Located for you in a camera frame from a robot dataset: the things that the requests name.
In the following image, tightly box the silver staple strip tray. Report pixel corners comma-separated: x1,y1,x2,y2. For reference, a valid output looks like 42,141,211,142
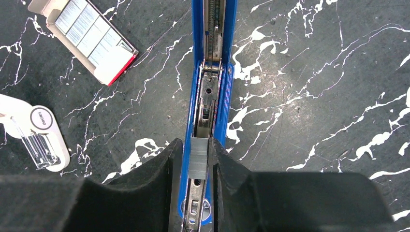
28,0,139,86

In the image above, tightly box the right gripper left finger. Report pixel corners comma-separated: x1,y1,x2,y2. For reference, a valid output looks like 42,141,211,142
0,139,183,232

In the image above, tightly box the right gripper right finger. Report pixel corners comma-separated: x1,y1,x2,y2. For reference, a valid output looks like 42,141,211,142
208,138,395,232

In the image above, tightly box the grey staple strip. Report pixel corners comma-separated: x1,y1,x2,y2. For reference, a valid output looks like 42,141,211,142
188,137,208,180

